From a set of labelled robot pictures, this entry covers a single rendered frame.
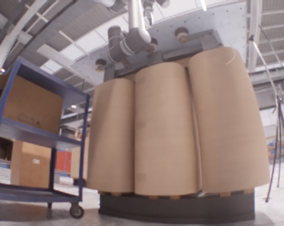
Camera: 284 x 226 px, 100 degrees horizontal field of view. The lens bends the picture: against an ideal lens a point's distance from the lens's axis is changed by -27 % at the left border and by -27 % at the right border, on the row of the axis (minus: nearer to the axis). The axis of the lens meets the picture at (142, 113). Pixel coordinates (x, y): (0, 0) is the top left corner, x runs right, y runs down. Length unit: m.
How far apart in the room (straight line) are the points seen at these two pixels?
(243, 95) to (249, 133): 0.22
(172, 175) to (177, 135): 0.23
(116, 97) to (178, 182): 0.76
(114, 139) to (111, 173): 0.24
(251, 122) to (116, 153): 0.86
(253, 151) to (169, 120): 0.51
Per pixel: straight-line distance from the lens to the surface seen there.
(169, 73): 1.12
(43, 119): 1.08
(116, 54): 0.99
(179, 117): 0.98
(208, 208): 1.03
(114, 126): 1.17
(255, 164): 0.89
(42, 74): 1.09
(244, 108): 0.94
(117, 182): 1.12
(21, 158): 1.64
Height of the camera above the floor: 0.32
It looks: 22 degrees up
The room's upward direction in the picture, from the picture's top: straight up
